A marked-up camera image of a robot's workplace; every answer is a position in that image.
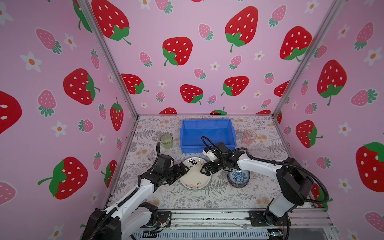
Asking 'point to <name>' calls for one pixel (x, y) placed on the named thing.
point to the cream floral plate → (193, 180)
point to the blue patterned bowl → (238, 179)
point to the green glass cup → (167, 140)
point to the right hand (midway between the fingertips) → (204, 169)
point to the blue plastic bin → (216, 130)
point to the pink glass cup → (248, 137)
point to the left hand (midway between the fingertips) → (185, 171)
